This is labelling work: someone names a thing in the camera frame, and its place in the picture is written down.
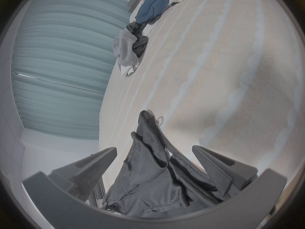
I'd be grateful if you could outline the grey bedside table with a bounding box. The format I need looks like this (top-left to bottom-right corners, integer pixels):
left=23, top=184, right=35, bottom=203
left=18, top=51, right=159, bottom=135
left=128, top=0, right=139, bottom=13

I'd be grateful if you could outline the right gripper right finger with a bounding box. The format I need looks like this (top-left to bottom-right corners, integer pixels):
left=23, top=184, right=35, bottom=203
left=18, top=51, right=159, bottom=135
left=192, top=145, right=258, bottom=197

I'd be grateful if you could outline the white printed pillow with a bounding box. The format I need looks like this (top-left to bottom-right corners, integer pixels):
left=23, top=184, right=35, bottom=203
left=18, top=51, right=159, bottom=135
left=133, top=0, right=153, bottom=18

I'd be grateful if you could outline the blue-green curtain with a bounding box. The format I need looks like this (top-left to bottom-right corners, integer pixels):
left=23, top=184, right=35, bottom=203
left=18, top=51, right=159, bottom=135
left=12, top=73, right=106, bottom=141
left=11, top=0, right=134, bottom=95

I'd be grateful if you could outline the black garment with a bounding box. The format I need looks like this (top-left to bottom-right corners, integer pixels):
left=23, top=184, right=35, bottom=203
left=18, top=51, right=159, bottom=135
left=126, top=22, right=149, bottom=58

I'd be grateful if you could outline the bed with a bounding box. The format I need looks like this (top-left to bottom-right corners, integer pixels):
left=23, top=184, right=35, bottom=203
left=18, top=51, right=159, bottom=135
left=98, top=0, right=305, bottom=214

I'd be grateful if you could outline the black T-shirt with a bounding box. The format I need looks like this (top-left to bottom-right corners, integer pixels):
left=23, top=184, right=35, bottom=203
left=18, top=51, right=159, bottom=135
left=102, top=110, right=225, bottom=218

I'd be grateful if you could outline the grey knitted garment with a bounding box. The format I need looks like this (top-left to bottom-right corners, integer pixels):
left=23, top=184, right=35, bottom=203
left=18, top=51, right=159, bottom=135
left=112, top=29, right=140, bottom=66

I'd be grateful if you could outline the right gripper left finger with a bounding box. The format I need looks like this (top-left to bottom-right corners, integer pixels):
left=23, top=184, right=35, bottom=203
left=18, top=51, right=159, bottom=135
left=49, top=147, right=119, bottom=201

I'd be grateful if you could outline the dark blue garment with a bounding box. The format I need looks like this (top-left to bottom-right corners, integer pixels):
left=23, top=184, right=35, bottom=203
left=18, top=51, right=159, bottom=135
left=135, top=0, right=171, bottom=25

